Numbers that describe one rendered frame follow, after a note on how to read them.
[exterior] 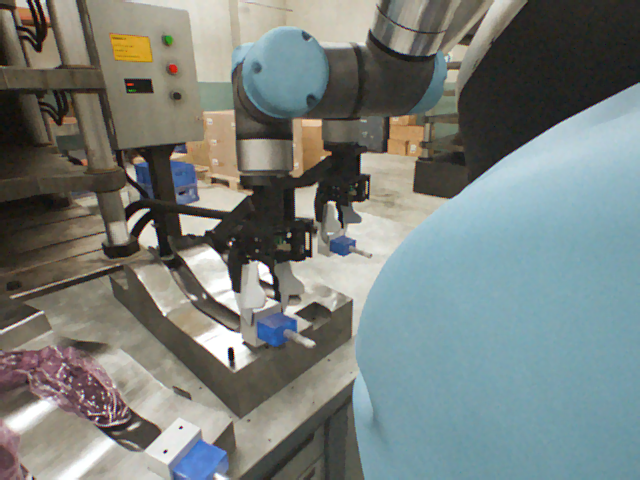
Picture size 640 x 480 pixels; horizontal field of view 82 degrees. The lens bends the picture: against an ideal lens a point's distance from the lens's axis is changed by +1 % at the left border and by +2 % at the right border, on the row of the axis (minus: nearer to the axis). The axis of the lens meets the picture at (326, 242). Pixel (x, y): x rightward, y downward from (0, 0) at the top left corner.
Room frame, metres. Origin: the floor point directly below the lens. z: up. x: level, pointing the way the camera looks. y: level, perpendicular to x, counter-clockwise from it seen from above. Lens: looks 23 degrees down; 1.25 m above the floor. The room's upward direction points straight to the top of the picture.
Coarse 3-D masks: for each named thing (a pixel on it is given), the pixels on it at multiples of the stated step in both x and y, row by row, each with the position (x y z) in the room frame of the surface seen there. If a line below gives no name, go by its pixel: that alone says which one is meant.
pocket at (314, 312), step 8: (312, 304) 0.57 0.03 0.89; (320, 304) 0.56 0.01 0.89; (296, 312) 0.54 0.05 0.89; (304, 312) 0.55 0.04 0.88; (312, 312) 0.57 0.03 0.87; (320, 312) 0.56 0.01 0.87; (328, 312) 0.55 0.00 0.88; (312, 320) 0.55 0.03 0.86; (320, 320) 0.55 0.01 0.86; (328, 320) 0.54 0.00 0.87
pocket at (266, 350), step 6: (246, 342) 0.46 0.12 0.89; (252, 348) 0.47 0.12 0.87; (258, 348) 0.48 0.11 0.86; (264, 348) 0.48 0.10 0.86; (270, 348) 0.48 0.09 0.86; (276, 348) 0.48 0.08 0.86; (282, 348) 0.46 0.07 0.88; (264, 354) 0.46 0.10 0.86; (270, 354) 0.45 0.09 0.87; (264, 360) 0.43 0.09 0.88
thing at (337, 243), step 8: (328, 232) 0.74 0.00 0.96; (336, 232) 0.75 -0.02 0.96; (320, 240) 0.75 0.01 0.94; (328, 240) 0.73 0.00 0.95; (336, 240) 0.73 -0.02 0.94; (344, 240) 0.73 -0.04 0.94; (352, 240) 0.73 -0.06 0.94; (320, 248) 0.75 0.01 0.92; (328, 248) 0.73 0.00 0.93; (336, 248) 0.72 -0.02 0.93; (344, 248) 0.71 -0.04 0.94; (352, 248) 0.71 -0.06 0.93; (328, 256) 0.73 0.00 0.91; (344, 256) 0.71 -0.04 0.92; (368, 256) 0.68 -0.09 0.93
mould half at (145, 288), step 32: (192, 256) 0.68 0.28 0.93; (128, 288) 0.67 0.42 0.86; (160, 288) 0.59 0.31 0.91; (224, 288) 0.63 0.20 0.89; (320, 288) 0.62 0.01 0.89; (160, 320) 0.55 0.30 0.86; (192, 320) 0.52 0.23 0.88; (352, 320) 0.58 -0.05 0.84; (192, 352) 0.48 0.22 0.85; (224, 352) 0.43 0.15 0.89; (288, 352) 0.47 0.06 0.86; (320, 352) 0.52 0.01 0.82; (224, 384) 0.42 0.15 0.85; (256, 384) 0.42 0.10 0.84
